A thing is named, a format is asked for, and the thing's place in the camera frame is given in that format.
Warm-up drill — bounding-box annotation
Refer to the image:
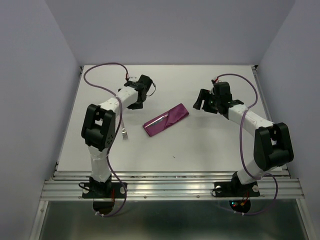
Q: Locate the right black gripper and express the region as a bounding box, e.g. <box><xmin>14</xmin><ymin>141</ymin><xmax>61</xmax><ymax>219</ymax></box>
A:
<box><xmin>192</xmin><ymin>88</ymin><xmax>221</xmax><ymax>114</ymax></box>

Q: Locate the pink handled knife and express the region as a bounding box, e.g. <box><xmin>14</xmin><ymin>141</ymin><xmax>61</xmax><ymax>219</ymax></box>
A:
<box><xmin>145</xmin><ymin>113</ymin><xmax>169</xmax><ymax>128</ymax></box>

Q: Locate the purple cloth napkin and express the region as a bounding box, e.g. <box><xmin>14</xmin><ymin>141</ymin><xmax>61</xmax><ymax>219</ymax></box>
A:
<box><xmin>142</xmin><ymin>103</ymin><xmax>189</xmax><ymax>137</ymax></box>

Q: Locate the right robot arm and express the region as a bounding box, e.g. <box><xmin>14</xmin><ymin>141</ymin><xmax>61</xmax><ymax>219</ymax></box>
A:
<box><xmin>193</xmin><ymin>82</ymin><xmax>294</xmax><ymax>198</ymax></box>

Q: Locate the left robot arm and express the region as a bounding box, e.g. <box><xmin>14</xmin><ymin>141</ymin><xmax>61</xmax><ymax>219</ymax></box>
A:
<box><xmin>81</xmin><ymin>75</ymin><xmax>153</xmax><ymax>197</ymax></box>

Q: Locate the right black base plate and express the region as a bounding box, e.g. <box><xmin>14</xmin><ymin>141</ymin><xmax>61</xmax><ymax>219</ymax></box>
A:
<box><xmin>211</xmin><ymin>181</ymin><xmax>260</xmax><ymax>199</ymax></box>

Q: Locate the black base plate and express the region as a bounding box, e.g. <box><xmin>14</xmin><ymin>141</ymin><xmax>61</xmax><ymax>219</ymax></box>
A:
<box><xmin>78</xmin><ymin>182</ymin><xmax>127</xmax><ymax>199</ymax></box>
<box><xmin>211</xmin><ymin>181</ymin><xmax>260</xmax><ymax>199</ymax></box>

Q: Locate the aluminium rail frame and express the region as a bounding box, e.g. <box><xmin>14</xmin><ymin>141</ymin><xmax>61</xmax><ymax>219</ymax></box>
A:
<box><xmin>31</xmin><ymin>65</ymin><xmax>317</xmax><ymax>240</ymax></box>

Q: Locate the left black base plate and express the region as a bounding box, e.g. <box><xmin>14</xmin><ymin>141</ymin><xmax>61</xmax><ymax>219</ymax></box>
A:
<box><xmin>78</xmin><ymin>182</ymin><xmax>127</xmax><ymax>199</ymax></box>

